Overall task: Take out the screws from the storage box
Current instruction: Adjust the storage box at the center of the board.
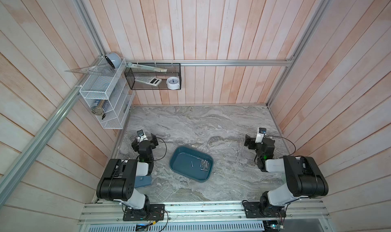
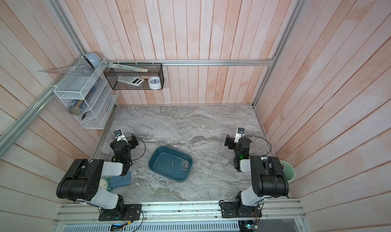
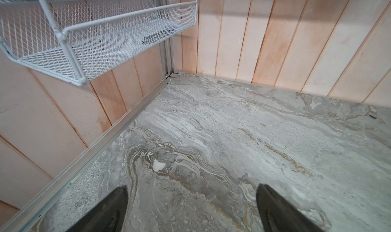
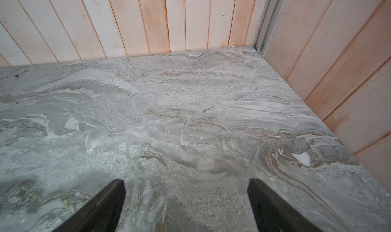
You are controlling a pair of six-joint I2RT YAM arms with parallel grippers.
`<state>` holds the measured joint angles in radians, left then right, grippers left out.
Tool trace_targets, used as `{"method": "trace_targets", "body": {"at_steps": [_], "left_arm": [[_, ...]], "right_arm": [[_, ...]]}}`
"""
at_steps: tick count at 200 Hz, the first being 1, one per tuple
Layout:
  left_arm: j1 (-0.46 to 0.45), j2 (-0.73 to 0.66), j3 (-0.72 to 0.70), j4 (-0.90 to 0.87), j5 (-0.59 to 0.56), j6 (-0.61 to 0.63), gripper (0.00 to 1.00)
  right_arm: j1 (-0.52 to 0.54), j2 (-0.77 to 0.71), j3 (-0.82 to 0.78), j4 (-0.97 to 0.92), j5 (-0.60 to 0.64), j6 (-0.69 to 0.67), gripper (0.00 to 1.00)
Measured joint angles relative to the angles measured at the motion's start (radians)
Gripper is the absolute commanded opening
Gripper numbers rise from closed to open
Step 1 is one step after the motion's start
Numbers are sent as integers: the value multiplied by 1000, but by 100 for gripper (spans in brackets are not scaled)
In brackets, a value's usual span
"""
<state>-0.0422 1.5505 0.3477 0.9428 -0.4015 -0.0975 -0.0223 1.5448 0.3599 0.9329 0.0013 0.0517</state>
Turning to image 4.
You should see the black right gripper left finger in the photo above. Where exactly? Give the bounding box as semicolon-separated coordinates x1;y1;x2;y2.
55;179;126;232

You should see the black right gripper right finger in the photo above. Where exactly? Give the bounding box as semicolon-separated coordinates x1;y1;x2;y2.
247;179;321;232

